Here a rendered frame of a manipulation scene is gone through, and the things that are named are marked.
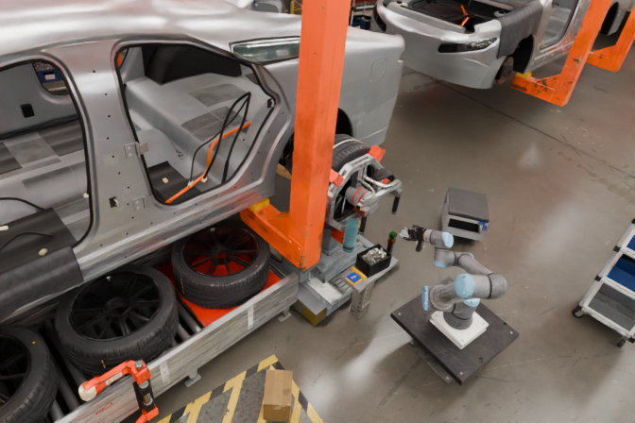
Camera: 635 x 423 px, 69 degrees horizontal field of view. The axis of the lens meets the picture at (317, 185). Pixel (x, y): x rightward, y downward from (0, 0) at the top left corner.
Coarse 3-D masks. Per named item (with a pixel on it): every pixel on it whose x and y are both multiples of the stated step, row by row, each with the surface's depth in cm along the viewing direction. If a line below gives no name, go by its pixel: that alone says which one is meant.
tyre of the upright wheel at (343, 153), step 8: (336, 136) 313; (344, 136) 318; (344, 144) 305; (352, 144) 308; (360, 144) 309; (336, 152) 300; (344, 152) 299; (352, 152) 301; (360, 152) 307; (368, 152) 314; (336, 160) 296; (344, 160) 298; (336, 168) 296; (328, 224) 323
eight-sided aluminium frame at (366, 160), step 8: (360, 160) 304; (368, 160) 303; (344, 168) 296; (352, 168) 294; (360, 168) 301; (376, 168) 318; (344, 176) 294; (344, 184) 296; (328, 192) 296; (336, 192) 294; (376, 192) 335; (328, 200) 300; (328, 208) 305; (328, 216) 303; (352, 216) 334; (360, 216) 334; (336, 224) 314; (344, 224) 326
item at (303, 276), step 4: (320, 252) 337; (320, 256) 337; (276, 260) 364; (284, 260) 350; (284, 264) 352; (288, 264) 348; (292, 264) 343; (316, 264) 339; (284, 268) 354; (288, 268) 350; (292, 268) 346; (296, 268) 342; (308, 268) 334; (312, 268) 337; (288, 272) 352; (292, 272) 348; (296, 272) 344; (300, 272) 338; (304, 272) 336; (308, 272) 348; (300, 276) 342; (304, 276) 347; (308, 276) 351; (300, 280) 346; (304, 280) 350; (308, 280) 351; (304, 284) 348
